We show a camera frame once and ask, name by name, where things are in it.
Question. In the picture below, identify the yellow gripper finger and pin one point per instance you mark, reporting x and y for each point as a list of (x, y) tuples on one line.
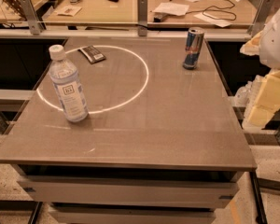
[(267, 101), (251, 47)]

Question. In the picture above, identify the clear plastic water bottle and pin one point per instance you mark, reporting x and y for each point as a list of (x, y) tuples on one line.
[(65, 78)]

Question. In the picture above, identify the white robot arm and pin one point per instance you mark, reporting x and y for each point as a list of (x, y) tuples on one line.
[(269, 55)]

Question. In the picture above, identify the Red Bull can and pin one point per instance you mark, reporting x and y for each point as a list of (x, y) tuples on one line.
[(193, 47)]

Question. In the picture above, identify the white paper sheet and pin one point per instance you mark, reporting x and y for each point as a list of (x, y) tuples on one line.
[(172, 9)]

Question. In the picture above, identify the upper white drawer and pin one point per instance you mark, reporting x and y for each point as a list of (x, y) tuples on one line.
[(112, 191)]

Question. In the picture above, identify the white drawer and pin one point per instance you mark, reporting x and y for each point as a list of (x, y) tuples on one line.
[(97, 215), (112, 191)]

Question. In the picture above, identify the dark snack packet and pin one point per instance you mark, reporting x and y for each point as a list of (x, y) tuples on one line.
[(92, 54)]

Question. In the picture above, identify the small paper card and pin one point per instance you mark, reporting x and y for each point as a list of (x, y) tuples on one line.
[(70, 11)]

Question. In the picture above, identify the lower white drawer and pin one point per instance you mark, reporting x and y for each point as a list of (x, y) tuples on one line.
[(97, 215)]

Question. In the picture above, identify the right metal bracket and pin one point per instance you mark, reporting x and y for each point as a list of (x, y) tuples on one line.
[(261, 16)]

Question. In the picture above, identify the metal bracket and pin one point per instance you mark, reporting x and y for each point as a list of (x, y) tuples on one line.
[(34, 23), (261, 16), (142, 17)]

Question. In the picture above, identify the middle metal bracket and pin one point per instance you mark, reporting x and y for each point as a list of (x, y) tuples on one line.
[(142, 17)]

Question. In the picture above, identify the left metal bracket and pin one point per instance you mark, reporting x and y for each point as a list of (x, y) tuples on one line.
[(34, 23)]

